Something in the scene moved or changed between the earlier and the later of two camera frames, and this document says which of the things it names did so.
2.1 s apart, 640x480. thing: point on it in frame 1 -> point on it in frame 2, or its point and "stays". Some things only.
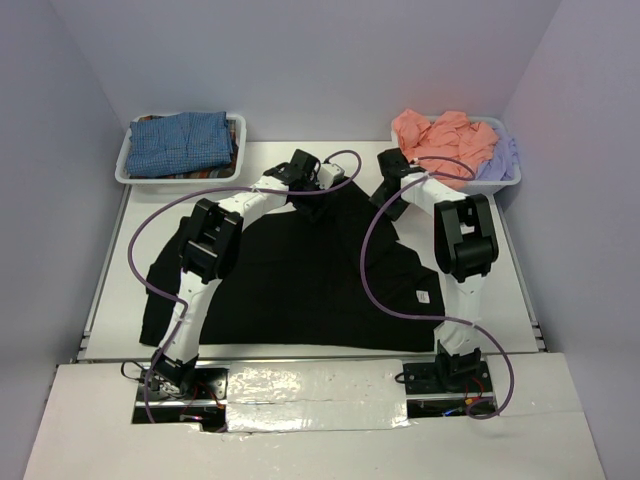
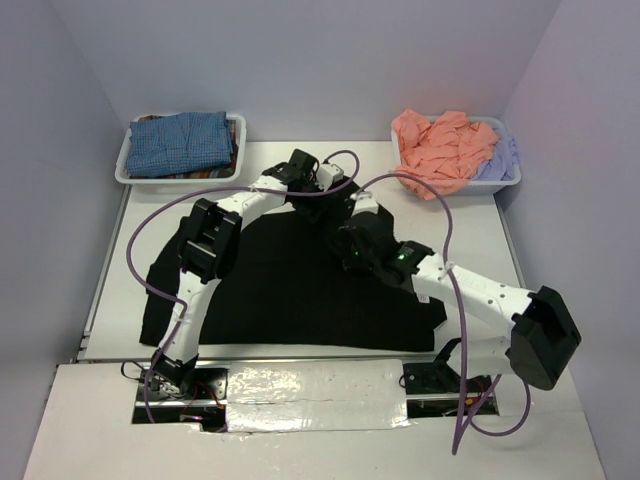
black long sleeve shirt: (317, 275) stays
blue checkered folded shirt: (177, 142) stays
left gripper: (313, 211) stays
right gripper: (379, 198) -> (347, 259)
